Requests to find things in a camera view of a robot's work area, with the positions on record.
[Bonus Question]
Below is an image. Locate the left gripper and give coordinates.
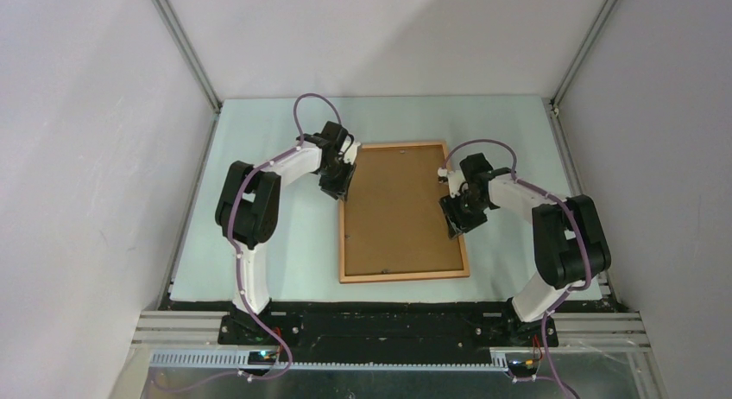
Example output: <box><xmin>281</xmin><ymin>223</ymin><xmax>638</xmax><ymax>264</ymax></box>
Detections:
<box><xmin>319</xmin><ymin>156</ymin><xmax>357</xmax><ymax>203</ymax></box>

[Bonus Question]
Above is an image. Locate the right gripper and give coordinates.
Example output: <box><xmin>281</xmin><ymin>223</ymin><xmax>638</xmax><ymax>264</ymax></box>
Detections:
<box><xmin>439</xmin><ymin>188</ymin><xmax>489</xmax><ymax>239</ymax></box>

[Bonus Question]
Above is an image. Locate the wooden picture frame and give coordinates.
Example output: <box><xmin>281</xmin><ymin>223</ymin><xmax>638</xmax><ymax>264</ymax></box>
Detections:
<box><xmin>337</xmin><ymin>141</ymin><xmax>471</xmax><ymax>285</ymax></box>

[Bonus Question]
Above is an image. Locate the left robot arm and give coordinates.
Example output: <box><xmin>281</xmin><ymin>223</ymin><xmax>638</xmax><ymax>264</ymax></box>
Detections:
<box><xmin>215</xmin><ymin>122</ymin><xmax>361</xmax><ymax>345</ymax></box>

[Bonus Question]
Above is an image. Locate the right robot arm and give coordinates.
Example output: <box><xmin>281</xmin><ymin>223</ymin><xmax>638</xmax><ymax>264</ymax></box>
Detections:
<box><xmin>437</xmin><ymin>154</ymin><xmax>611</xmax><ymax>345</ymax></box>

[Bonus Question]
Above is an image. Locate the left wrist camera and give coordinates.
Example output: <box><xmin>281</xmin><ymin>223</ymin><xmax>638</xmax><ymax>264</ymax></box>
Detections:
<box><xmin>339</xmin><ymin>141</ymin><xmax>361</xmax><ymax>165</ymax></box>

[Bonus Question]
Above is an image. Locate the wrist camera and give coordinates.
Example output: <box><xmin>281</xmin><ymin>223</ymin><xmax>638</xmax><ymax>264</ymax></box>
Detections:
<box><xmin>339</xmin><ymin>141</ymin><xmax>361</xmax><ymax>165</ymax></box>
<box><xmin>438</xmin><ymin>168</ymin><xmax>465</xmax><ymax>198</ymax></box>

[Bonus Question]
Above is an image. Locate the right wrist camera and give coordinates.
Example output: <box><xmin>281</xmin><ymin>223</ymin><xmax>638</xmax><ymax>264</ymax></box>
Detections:
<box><xmin>438</xmin><ymin>168</ymin><xmax>465</xmax><ymax>198</ymax></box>

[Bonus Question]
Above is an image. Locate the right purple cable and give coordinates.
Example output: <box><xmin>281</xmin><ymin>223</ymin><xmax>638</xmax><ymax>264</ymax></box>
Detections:
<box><xmin>442</xmin><ymin>138</ymin><xmax>594</xmax><ymax>399</ymax></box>

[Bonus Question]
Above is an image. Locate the purple cable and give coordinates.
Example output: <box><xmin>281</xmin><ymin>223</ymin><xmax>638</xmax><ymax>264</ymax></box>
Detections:
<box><xmin>226</xmin><ymin>92</ymin><xmax>343</xmax><ymax>383</ymax></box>
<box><xmin>442</xmin><ymin>138</ymin><xmax>594</xmax><ymax>399</ymax></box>

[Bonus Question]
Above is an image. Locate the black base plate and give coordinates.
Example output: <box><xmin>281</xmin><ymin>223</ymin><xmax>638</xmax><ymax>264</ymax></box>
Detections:
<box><xmin>218</xmin><ymin>301</ymin><xmax>558</xmax><ymax>365</ymax></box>

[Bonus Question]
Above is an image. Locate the left aluminium corner post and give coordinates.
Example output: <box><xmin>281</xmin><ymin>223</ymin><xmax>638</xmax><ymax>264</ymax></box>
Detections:
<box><xmin>151</xmin><ymin>0</ymin><xmax>223</xmax><ymax>114</ymax></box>

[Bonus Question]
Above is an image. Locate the aluminium corner post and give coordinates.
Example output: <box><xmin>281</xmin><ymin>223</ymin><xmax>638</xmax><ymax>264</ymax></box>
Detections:
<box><xmin>550</xmin><ymin>0</ymin><xmax>620</xmax><ymax>116</ymax></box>
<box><xmin>151</xmin><ymin>0</ymin><xmax>223</xmax><ymax>114</ymax></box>

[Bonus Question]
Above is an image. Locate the grey slotted cable duct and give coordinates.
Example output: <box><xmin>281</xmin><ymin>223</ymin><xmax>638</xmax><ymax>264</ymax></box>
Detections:
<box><xmin>149</xmin><ymin>349</ymin><xmax>508</xmax><ymax>372</ymax></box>

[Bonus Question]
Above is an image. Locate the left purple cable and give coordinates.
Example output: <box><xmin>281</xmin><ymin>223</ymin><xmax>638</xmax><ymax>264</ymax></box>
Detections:
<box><xmin>226</xmin><ymin>92</ymin><xmax>343</xmax><ymax>383</ymax></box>

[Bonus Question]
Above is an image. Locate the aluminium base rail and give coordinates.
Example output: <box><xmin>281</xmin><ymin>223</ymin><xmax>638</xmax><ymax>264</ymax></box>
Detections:
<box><xmin>130</xmin><ymin>311</ymin><xmax>652</xmax><ymax>352</ymax></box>

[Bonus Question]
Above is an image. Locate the right aluminium corner post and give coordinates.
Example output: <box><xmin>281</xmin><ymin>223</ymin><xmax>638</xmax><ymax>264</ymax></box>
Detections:
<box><xmin>550</xmin><ymin>0</ymin><xmax>620</xmax><ymax>116</ymax></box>

